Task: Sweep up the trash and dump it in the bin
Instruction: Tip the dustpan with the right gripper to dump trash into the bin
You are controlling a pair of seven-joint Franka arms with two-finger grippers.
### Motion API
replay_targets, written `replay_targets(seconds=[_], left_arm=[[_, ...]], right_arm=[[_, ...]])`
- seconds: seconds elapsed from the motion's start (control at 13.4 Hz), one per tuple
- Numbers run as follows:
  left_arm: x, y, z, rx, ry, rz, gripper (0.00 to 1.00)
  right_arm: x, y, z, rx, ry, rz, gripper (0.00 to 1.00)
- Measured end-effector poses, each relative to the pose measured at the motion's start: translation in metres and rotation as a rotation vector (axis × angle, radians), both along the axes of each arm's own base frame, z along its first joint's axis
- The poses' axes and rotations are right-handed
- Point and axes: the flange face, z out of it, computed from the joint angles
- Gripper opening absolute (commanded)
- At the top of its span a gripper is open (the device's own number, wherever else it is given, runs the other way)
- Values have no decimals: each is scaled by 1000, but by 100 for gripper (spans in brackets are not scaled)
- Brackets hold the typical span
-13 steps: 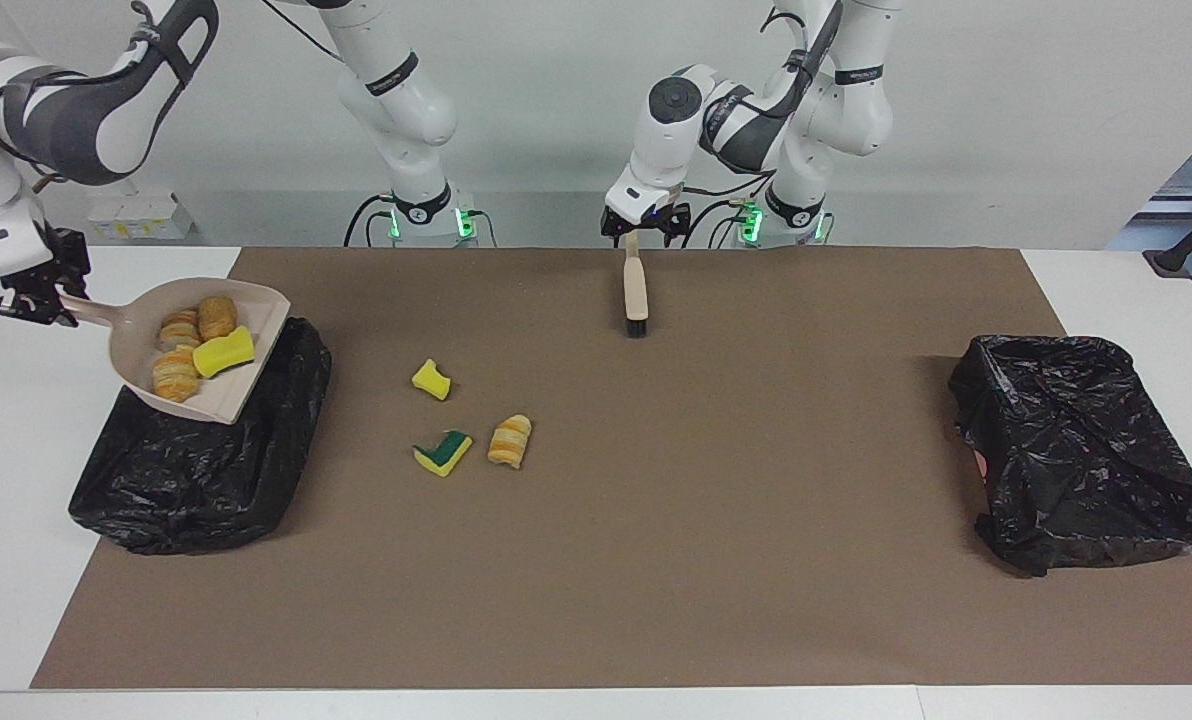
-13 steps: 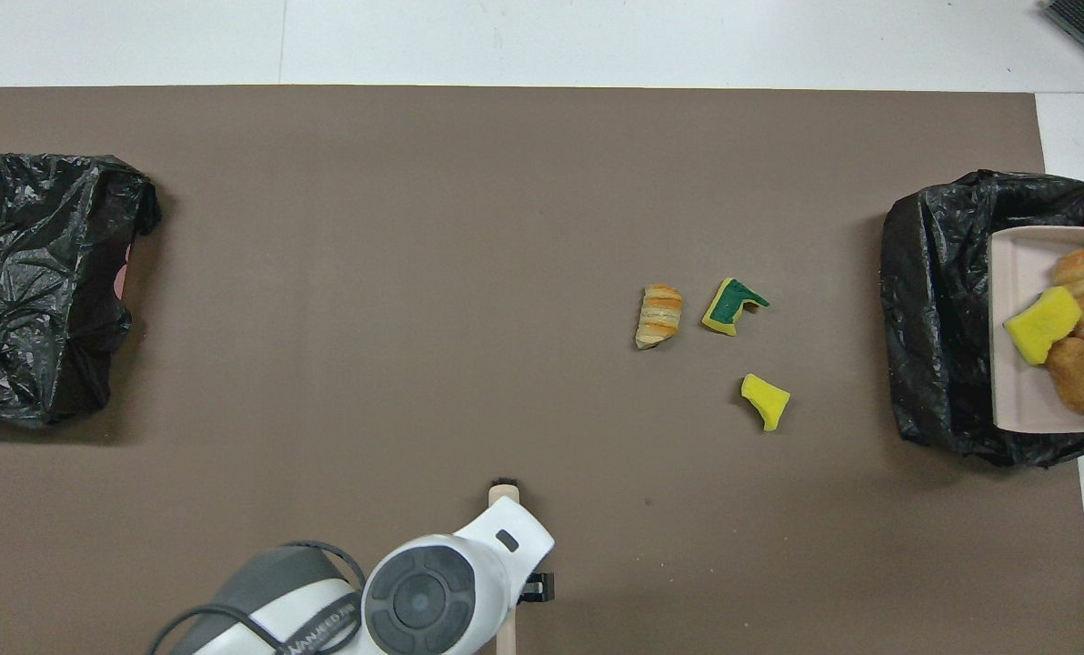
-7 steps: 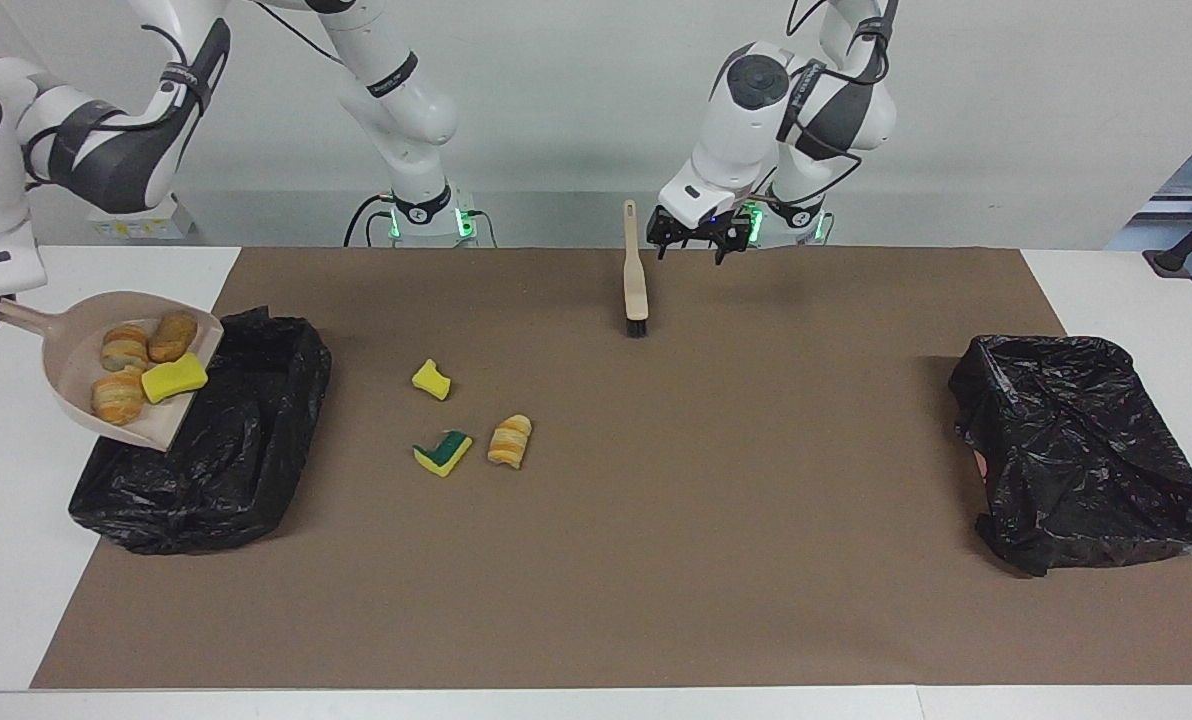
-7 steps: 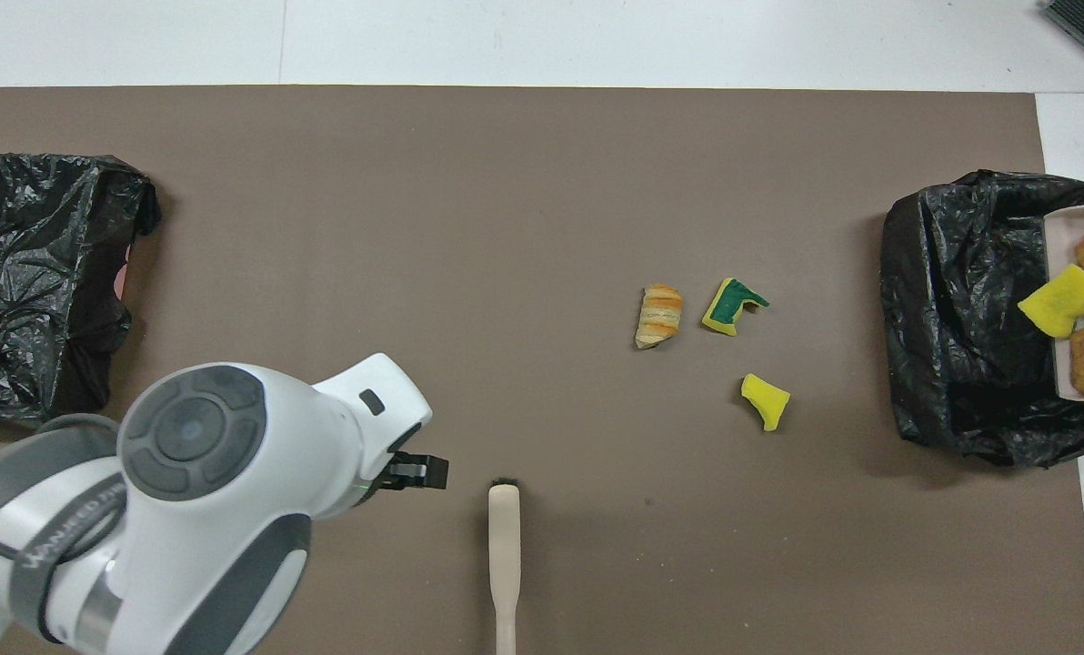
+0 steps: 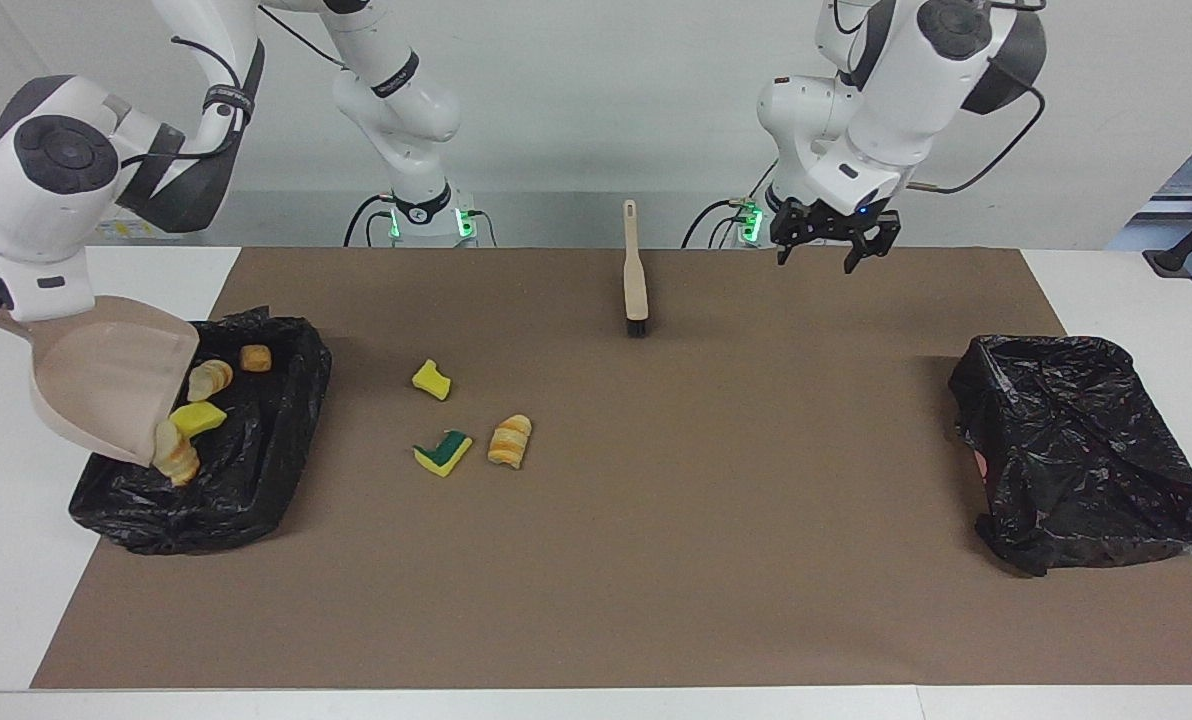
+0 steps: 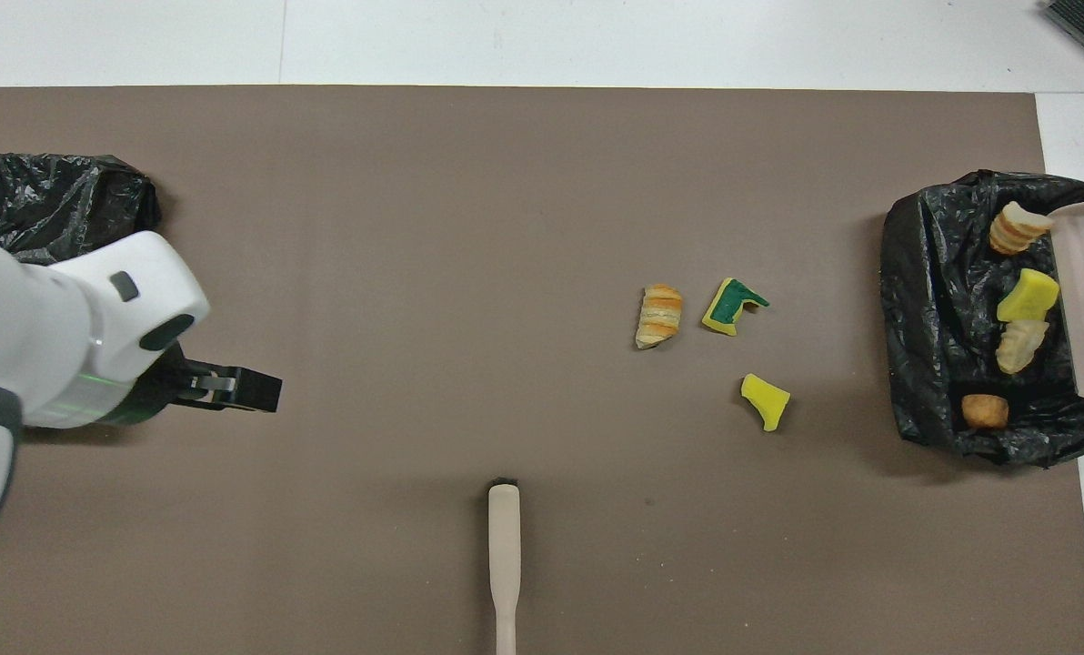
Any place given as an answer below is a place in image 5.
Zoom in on beige hand brush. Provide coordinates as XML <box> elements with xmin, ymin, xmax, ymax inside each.
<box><xmin>622</xmin><ymin>199</ymin><xmax>651</xmax><ymax>338</ymax></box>

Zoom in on beige plastic dustpan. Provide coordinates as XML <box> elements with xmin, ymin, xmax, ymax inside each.
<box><xmin>0</xmin><ymin>295</ymin><xmax>201</xmax><ymax>467</ymax></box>

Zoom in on small croissant pastry piece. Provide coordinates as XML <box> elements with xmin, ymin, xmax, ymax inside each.
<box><xmin>187</xmin><ymin>359</ymin><xmax>235</xmax><ymax>403</ymax></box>
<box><xmin>152</xmin><ymin>420</ymin><xmax>201</xmax><ymax>488</ymax></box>

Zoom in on large yellow sponge piece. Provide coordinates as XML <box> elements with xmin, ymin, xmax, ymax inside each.
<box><xmin>168</xmin><ymin>401</ymin><xmax>228</xmax><ymax>439</ymax></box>

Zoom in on orange striped croissant roll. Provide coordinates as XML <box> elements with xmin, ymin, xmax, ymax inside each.
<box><xmin>487</xmin><ymin>414</ymin><xmax>534</xmax><ymax>470</ymax></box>

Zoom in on small notched yellow sponge piece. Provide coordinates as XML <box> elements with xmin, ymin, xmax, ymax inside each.
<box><xmin>411</xmin><ymin>359</ymin><xmax>453</xmax><ymax>402</ymax></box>

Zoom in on green-topped yellow sponge piece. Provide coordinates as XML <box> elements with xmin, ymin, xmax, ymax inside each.
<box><xmin>412</xmin><ymin>430</ymin><xmax>475</xmax><ymax>478</ymax></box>

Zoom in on black trash bag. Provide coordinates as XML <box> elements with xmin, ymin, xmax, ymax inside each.
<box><xmin>948</xmin><ymin>334</ymin><xmax>1192</xmax><ymax>578</ymax></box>
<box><xmin>68</xmin><ymin>307</ymin><xmax>333</xmax><ymax>556</ymax></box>

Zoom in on white box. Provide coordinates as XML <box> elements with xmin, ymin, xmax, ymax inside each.
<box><xmin>86</xmin><ymin>191</ymin><xmax>197</xmax><ymax>241</ymax></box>

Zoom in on brown paper table mat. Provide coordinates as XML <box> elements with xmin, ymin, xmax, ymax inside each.
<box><xmin>31</xmin><ymin>247</ymin><xmax>1192</xmax><ymax>691</ymax></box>

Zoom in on black clamp stand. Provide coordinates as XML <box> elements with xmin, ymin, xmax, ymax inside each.
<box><xmin>1143</xmin><ymin>193</ymin><xmax>1192</xmax><ymax>279</ymax></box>

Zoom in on black left base cable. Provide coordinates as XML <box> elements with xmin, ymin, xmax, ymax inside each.
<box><xmin>681</xmin><ymin>196</ymin><xmax>757</xmax><ymax>249</ymax></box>

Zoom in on black base cable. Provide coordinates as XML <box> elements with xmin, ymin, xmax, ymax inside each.
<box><xmin>681</xmin><ymin>196</ymin><xmax>757</xmax><ymax>249</ymax></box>
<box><xmin>343</xmin><ymin>193</ymin><xmax>397</xmax><ymax>248</ymax></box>

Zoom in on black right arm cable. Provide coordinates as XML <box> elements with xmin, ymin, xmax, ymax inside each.
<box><xmin>116</xmin><ymin>0</ymin><xmax>357</xmax><ymax>171</ymax></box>

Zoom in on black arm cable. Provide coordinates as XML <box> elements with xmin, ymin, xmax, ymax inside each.
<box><xmin>116</xmin><ymin>0</ymin><xmax>357</xmax><ymax>171</ymax></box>
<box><xmin>906</xmin><ymin>55</ymin><xmax>1049</xmax><ymax>196</ymax></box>

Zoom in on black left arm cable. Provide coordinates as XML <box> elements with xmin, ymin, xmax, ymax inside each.
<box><xmin>906</xmin><ymin>55</ymin><xmax>1049</xmax><ymax>196</ymax></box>

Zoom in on black right base cable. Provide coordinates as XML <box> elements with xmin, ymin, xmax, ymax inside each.
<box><xmin>343</xmin><ymin>193</ymin><xmax>397</xmax><ymax>248</ymax></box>

